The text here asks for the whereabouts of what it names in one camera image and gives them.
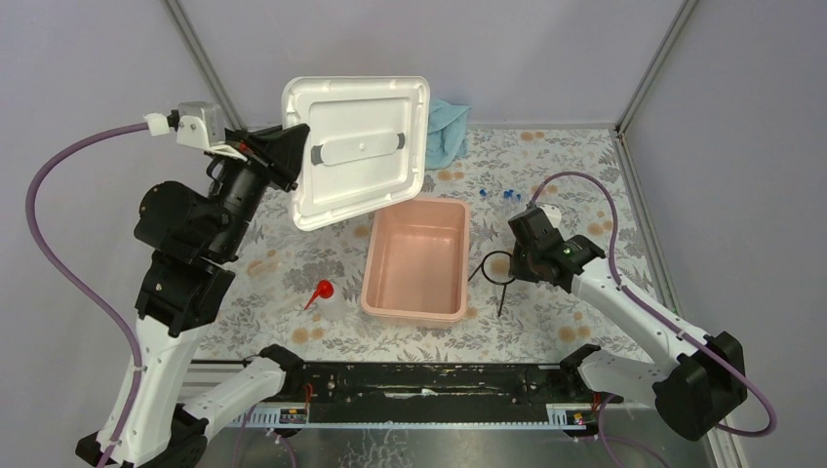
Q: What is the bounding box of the black metal ring tripod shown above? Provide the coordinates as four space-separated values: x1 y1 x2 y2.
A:
468 250 516 318

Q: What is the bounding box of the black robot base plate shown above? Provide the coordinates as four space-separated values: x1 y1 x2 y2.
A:
219 359 625 428

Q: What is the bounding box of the white plastic bin lid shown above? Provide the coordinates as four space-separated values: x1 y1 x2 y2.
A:
282 76 430 232

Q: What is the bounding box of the pink plastic bin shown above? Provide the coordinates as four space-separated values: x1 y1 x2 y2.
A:
360 198 471 328

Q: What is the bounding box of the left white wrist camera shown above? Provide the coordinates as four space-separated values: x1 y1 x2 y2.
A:
143 101 248 161

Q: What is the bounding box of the red-capped white wash bottle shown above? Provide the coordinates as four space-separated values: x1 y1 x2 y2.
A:
304 280 349 322

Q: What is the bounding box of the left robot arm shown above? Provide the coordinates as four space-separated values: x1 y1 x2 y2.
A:
75 124 309 467

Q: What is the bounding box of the light blue cloth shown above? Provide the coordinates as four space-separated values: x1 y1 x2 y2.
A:
425 99 472 170

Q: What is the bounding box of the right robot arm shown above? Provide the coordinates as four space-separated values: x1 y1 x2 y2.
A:
508 206 747 442

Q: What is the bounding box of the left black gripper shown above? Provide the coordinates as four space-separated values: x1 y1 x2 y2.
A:
202 120 307 259

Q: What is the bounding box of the floral table mat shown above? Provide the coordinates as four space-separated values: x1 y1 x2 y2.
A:
197 129 660 363

